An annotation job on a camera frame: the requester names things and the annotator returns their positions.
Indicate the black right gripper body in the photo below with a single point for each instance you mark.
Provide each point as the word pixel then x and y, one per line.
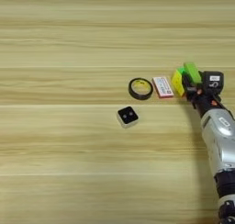
pixel 205 102

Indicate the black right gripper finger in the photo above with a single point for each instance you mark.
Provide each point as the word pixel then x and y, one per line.
pixel 189 91

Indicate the colourful puzzle cube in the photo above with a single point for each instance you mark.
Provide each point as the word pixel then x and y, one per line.
pixel 177 82

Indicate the white and red small box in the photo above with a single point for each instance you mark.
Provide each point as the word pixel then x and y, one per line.
pixel 163 87

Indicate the small black and white cube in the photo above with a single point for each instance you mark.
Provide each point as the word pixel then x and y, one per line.
pixel 127 116

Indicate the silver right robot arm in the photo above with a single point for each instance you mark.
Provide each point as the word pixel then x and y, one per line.
pixel 221 142

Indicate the black box with white label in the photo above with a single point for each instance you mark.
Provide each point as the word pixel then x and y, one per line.
pixel 213 82

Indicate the black tape roll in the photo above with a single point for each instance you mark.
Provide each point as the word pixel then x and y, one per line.
pixel 131 90

